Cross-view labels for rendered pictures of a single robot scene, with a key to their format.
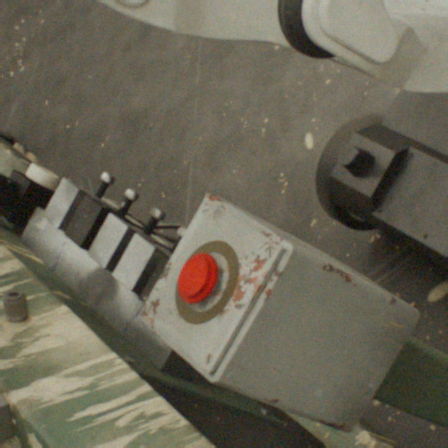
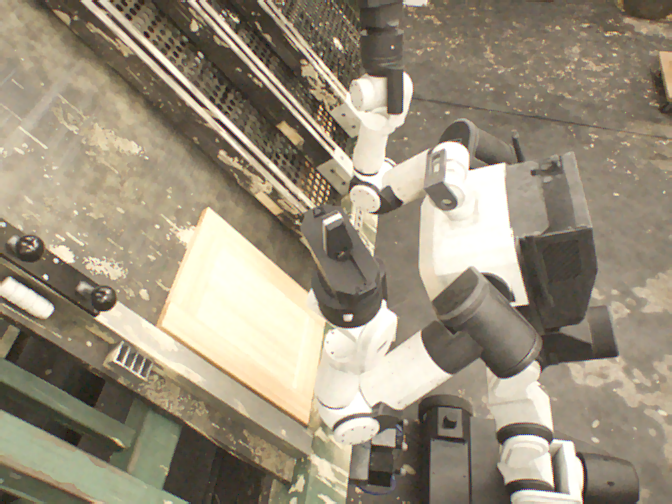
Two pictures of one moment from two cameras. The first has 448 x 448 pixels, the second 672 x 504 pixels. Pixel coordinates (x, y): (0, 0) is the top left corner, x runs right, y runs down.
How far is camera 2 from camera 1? 0.70 m
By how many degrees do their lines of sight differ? 8
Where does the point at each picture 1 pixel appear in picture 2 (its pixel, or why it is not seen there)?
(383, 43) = (516, 464)
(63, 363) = (335, 459)
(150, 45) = not seen: hidden behind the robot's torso
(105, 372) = (340, 482)
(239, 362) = not seen: outside the picture
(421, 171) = (459, 454)
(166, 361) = (351, 478)
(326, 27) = (514, 448)
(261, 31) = (500, 420)
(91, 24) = not seen: hidden behind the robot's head
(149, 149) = (404, 271)
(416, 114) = (481, 433)
